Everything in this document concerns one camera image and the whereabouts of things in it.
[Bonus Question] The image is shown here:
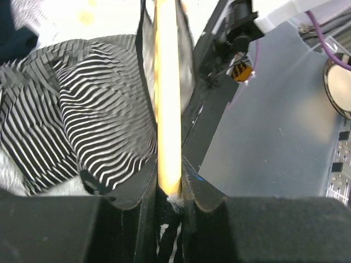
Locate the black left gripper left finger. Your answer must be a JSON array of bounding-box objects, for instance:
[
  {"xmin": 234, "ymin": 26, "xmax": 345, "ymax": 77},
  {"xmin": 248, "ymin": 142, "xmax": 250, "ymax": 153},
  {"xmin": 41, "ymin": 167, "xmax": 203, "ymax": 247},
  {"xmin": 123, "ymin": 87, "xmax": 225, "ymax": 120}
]
[{"xmin": 1, "ymin": 156, "xmax": 157, "ymax": 262}]

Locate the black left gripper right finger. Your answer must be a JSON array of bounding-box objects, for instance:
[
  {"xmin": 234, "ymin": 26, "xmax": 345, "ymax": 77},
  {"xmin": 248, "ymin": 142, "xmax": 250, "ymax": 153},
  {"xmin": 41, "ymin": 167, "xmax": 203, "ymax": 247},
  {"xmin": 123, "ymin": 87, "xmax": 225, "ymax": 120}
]
[{"xmin": 182, "ymin": 159, "xmax": 350, "ymax": 262}]

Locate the black white striped tank top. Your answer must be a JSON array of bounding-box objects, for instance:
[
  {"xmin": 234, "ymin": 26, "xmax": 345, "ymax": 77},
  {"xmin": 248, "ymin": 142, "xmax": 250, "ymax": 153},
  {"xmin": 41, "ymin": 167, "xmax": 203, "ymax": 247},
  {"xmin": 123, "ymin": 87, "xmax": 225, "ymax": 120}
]
[{"xmin": 1, "ymin": 1, "xmax": 184, "ymax": 262}]

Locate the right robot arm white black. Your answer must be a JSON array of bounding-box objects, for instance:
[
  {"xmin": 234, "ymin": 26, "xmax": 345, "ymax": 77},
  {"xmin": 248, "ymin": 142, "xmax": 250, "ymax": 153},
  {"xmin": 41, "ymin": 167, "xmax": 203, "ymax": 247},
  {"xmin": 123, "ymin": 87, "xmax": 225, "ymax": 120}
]
[{"xmin": 198, "ymin": 1, "xmax": 342, "ymax": 81}]

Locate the black garment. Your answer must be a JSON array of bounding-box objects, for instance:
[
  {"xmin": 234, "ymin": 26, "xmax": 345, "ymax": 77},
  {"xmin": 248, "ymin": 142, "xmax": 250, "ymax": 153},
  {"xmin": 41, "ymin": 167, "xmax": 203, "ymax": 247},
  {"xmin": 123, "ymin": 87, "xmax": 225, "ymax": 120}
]
[{"xmin": 0, "ymin": 0, "xmax": 38, "ymax": 65}]

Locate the floral tablecloth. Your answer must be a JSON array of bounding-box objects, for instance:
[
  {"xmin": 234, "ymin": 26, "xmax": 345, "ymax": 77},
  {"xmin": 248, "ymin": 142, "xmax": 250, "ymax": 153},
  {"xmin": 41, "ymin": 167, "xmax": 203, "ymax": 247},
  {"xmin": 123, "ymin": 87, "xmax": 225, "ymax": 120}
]
[{"xmin": 0, "ymin": 0, "xmax": 220, "ymax": 197}]

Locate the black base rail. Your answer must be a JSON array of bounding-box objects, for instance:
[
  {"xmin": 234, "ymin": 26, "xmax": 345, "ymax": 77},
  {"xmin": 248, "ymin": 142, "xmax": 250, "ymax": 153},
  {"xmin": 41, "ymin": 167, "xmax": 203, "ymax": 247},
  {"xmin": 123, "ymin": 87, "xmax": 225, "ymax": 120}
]
[{"xmin": 183, "ymin": 76, "xmax": 239, "ymax": 171}]

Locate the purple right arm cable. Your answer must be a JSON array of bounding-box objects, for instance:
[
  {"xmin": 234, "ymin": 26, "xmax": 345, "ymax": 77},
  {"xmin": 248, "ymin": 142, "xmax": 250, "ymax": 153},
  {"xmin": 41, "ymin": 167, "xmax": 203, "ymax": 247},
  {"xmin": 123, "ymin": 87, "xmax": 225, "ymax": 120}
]
[{"xmin": 227, "ymin": 10, "xmax": 351, "ymax": 107}]

